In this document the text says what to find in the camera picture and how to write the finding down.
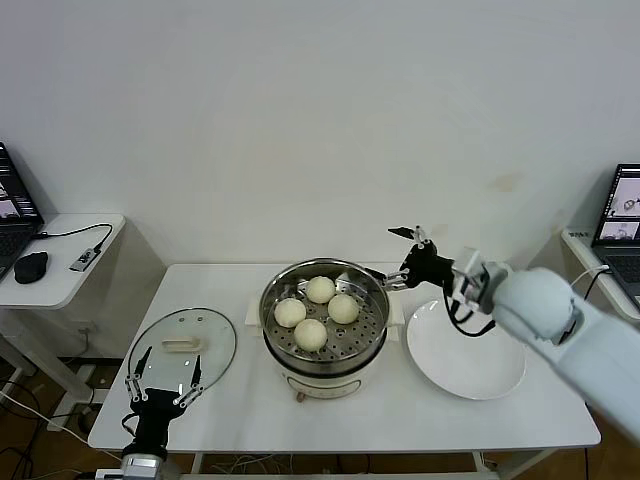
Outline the glass lid with cream handle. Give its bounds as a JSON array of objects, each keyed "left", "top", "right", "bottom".
[{"left": 127, "top": 306, "right": 238, "bottom": 392}]

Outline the white side table with mouse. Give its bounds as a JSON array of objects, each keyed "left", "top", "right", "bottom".
[{"left": 0, "top": 213, "right": 167, "bottom": 434}]

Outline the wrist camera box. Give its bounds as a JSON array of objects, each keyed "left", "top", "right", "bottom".
[
  {"left": 121, "top": 453, "right": 169, "bottom": 480},
  {"left": 452, "top": 246, "right": 487, "bottom": 289}
]

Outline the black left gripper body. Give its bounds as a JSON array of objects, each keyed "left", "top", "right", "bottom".
[{"left": 130, "top": 388, "right": 189, "bottom": 451}]

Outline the white laptop cable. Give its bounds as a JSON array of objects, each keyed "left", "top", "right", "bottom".
[{"left": 569, "top": 264, "right": 612, "bottom": 292}]

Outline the black computer mouse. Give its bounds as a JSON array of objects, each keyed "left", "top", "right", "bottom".
[{"left": 13, "top": 251, "right": 50, "bottom": 285}]

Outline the grey laptop with bright screen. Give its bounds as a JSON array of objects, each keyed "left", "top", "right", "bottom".
[{"left": 591, "top": 162, "right": 640, "bottom": 306}]

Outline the cream electric cooker base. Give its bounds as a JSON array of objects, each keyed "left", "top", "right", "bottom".
[{"left": 244, "top": 294, "right": 405, "bottom": 404}]

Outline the white steamed baozi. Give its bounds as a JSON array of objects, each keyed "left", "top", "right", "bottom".
[
  {"left": 273, "top": 298, "right": 308, "bottom": 329},
  {"left": 326, "top": 293, "right": 361, "bottom": 325},
  {"left": 293, "top": 318, "right": 329, "bottom": 351},
  {"left": 305, "top": 275, "right": 336, "bottom": 305}
]

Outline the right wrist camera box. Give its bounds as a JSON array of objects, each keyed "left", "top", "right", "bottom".
[{"left": 452, "top": 246, "right": 487, "bottom": 289}]

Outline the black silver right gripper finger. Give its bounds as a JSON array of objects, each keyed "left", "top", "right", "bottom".
[
  {"left": 387, "top": 225, "right": 433, "bottom": 251},
  {"left": 363, "top": 267, "right": 413, "bottom": 293}
]

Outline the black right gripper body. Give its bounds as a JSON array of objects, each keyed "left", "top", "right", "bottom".
[{"left": 403, "top": 243, "right": 457, "bottom": 290}]

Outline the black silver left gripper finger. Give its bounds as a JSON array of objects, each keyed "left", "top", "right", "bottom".
[
  {"left": 171, "top": 354, "right": 206, "bottom": 408},
  {"left": 124, "top": 346, "right": 154, "bottom": 404}
]

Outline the small grey usb hub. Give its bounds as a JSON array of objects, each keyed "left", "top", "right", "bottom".
[{"left": 68, "top": 245, "right": 99, "bottom": 274}]

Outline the perforated stainless steel steamer pot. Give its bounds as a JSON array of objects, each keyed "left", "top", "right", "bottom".
[{"left": 259, "top": 257, "right": 391, "bottom": 374}]

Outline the black laptop with dark screen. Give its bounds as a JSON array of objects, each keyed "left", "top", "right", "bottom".
[{"left": 0, "top": 141, "right": 46, "bottom": 281}]

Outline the round white plate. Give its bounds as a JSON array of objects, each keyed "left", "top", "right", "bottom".
[{"left": 405, "top": 297, "right": 527, "bottom": 401}]

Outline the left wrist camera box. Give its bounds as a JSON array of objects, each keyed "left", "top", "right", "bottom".
[{"left": 121, "top": 453, "right": 169, "bottom": 480}]

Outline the black usb hub cable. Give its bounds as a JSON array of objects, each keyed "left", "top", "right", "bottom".
[{"left": 30, "top": 222, "right": 114, "bottom": 251}]

